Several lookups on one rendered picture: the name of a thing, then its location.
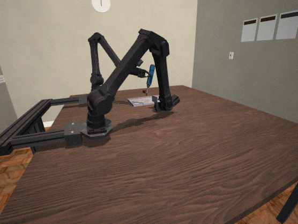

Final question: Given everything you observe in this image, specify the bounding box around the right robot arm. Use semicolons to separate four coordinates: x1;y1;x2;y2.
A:
87;28;180;135

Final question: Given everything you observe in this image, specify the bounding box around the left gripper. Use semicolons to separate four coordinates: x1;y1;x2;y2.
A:
132;69;151;78

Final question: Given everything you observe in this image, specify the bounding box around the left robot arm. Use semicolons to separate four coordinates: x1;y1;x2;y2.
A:
88;32;143;91

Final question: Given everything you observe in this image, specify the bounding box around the blue electric screwdriver body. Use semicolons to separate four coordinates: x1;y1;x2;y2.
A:
146;64;155;89

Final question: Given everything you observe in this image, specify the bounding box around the white shallow tray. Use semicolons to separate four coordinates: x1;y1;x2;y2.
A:
128;96;154;107

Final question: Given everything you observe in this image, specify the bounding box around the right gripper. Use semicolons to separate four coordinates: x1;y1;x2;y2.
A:
154;102;164;111

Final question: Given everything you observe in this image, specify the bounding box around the white l-shaped bracket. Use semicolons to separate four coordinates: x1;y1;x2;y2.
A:
152;95;160;102

